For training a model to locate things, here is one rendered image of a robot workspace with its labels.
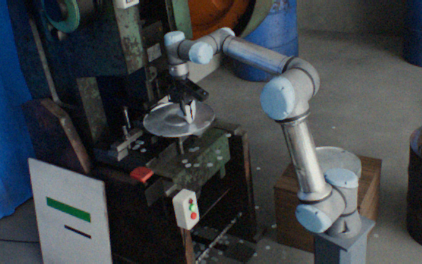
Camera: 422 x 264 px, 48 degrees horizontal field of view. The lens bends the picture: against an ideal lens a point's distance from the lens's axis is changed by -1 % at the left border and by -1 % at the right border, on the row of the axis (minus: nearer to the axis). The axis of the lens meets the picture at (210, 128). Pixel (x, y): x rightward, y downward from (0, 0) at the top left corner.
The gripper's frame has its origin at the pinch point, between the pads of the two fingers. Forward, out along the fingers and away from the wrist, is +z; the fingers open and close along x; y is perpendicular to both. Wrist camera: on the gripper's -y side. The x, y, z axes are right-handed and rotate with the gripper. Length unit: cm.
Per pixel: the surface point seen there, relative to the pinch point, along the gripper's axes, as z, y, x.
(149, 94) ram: -12.1, 13.8, 6.0
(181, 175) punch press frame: 17.4, -1.4, 13.0
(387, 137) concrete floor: 78, -37, -146
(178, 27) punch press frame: -33.6, 9.0, -11.6
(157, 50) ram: -27.0, 13.5, -2.7
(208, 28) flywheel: -26.0, 10.9, -33.6
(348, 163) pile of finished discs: 40, -45, -52
